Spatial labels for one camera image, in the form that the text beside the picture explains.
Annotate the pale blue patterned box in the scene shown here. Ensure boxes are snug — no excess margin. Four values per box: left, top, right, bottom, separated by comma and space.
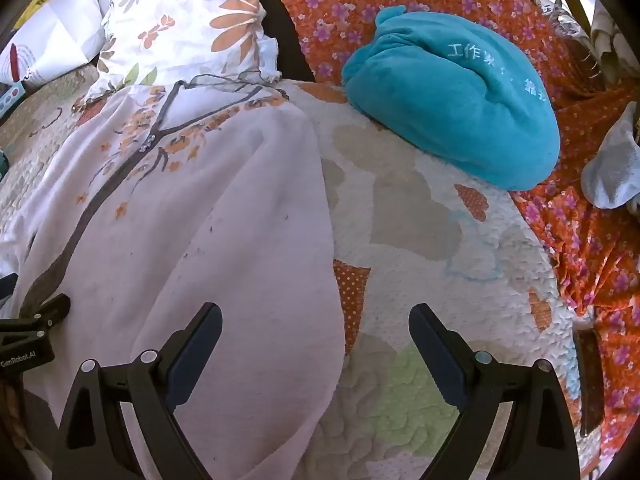
0, 82, 27, 121

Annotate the pale pink tree-print garment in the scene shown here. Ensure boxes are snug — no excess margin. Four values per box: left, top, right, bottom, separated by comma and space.
0, 80, 353, 480

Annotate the teal fleece bundle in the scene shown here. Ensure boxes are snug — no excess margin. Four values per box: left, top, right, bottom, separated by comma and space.
341, 5, 561, 192

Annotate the red patterned pillow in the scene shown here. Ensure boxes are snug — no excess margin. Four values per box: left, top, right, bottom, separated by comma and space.
267, 0, 640, 480

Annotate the grey cloth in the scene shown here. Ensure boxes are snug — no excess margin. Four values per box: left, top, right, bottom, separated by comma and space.
580, 115, 640, 210

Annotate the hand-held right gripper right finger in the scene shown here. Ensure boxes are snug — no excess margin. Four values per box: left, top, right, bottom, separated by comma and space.
409, 304, 581, 480

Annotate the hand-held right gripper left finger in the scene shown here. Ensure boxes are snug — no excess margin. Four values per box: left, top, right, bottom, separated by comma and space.
52, 302, 223, 480

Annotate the black cloth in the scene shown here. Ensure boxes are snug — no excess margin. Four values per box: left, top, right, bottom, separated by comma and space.
257, 0, 317, 83

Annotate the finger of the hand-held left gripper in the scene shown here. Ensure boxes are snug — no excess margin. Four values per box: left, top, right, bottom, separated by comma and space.
20, 294, 71, 332

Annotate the quilted patchwork bedspread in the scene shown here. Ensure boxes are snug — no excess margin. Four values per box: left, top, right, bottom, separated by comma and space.
0, 62, 583, 480

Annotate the white floral pillow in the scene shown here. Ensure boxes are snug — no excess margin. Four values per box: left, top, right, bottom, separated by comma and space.
97, 0, 283, 98

